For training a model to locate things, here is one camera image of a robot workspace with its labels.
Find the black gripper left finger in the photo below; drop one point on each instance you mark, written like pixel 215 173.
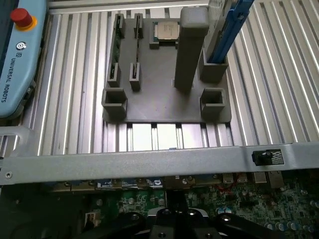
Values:
pixel 139 220

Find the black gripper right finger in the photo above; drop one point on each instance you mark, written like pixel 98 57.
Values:
pixel 231 220

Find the blue stick in slot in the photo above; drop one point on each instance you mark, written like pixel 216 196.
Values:
pixel 224 37

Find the silver CPU socket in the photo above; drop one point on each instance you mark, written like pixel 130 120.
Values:
pixel 152 212

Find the green motherboard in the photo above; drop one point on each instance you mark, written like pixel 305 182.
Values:
pixel 249 199

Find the white motherboard connector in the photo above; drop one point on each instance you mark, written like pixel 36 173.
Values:
pixel 90 220

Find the grey metal PC case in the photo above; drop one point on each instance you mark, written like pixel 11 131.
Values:
pixel 124 161

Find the grey printed parts rack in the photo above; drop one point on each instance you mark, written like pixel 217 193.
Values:
pixel 159 99

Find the green RAM stick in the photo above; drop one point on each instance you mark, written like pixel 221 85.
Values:
pixel 136 44

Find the blue grey robot teach pendant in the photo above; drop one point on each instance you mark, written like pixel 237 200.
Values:
pixel 17 74

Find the silver CPU chip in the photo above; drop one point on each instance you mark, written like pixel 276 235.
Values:
pixel 166 30

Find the red emergency stop button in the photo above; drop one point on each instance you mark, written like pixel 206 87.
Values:
pixel 22 18

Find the black case latch switch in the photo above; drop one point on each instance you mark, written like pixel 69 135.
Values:
pixel 268 157

